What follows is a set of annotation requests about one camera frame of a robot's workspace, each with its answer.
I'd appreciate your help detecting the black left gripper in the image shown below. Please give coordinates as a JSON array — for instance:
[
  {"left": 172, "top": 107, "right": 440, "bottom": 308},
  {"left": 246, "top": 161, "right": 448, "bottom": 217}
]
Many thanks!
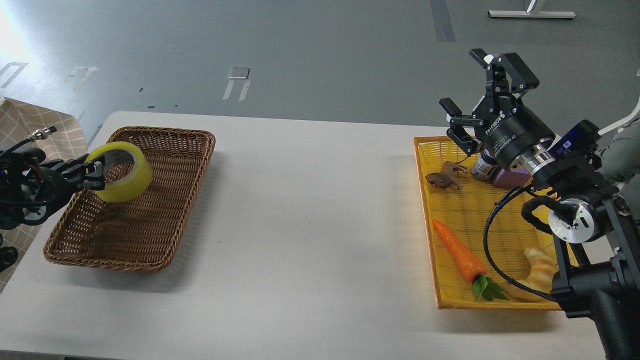
[{"left": 39, "top": 153, "right": 106, "bottom": 208}]

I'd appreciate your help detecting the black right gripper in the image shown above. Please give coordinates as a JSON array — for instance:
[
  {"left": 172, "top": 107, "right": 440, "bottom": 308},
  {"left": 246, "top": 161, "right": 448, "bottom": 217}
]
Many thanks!
[{"left": 439, "top": 48, "right": 555, "bottom": 170}]

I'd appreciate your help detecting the yellow tape roll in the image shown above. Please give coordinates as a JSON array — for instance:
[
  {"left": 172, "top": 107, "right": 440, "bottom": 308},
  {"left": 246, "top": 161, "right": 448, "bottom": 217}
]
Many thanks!
[{"left": 86, "top": 141, "right": 153, "bottom": 203}]

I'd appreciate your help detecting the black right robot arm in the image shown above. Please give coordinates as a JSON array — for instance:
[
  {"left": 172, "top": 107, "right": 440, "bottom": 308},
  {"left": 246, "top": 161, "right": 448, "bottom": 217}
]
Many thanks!
[{"left": 439, "top": 48, "right": 640, "bottom": 360}]

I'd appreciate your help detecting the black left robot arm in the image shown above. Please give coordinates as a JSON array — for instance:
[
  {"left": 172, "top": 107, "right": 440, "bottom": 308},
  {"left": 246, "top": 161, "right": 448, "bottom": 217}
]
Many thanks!
[{"left": 0, "top": 126, "right": 106, "bottom": 230}]

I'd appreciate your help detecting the small dark jar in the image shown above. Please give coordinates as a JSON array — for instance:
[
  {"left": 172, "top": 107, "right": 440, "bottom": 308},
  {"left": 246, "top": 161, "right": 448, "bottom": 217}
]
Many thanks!
[{"left": 470, "top": 152, "right": 499, "bottom": 183}]

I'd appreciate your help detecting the purple foam block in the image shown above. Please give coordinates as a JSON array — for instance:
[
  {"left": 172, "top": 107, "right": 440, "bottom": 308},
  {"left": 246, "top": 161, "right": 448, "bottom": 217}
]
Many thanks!
[{"left": 493, "top": 168, "right": 531, "bottom": 189}]

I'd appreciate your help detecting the brown wicker basket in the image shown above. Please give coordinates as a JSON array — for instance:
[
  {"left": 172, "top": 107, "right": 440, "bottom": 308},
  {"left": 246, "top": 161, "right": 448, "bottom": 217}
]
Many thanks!
[{"left": 43, "top": 126, "right": 216, "bottom": 272}]

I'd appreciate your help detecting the white stand base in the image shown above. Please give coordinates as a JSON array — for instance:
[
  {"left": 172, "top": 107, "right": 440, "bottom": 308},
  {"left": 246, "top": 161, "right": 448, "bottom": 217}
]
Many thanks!
[{"left": 487, "top": 0, "right": 576, "bottom": 20}]

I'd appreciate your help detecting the brown toy animal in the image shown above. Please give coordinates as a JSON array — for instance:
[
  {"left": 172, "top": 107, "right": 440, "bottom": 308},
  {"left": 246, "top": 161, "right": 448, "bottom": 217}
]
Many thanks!
[{"left": 422, "top": 156, "right": 470, "bottom": 191}]

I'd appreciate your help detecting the yellow plastic basket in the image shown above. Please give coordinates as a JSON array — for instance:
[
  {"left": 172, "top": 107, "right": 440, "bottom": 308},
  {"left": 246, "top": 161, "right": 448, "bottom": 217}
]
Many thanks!
[{"left": 413, "top": 136, "right": 560, "bottom": 311}]

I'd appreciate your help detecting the orange toy carrot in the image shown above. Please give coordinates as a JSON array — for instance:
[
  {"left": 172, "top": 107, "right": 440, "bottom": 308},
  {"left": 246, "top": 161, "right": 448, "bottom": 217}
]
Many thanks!
[{"left": 431, "top": 219, "right": 509, "bottom": 302}]

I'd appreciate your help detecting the toy croissant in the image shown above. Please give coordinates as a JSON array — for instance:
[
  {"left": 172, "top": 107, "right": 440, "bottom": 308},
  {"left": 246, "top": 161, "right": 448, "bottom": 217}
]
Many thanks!
[{"left": 506, "top": 247, "right": 558, "bottom": 303}]

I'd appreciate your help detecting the white chair leg frame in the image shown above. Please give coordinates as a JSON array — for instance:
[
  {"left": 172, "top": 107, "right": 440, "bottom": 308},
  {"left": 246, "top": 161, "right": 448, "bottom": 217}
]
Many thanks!
[{"left": 598, "top": 97, "right": 640, "bottom": 136}]

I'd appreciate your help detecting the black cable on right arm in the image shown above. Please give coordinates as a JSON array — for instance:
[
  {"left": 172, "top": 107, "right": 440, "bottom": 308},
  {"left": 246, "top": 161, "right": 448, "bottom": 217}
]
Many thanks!
[{"left": 482, "top": 185, "right": 558, "bottom": 303}]

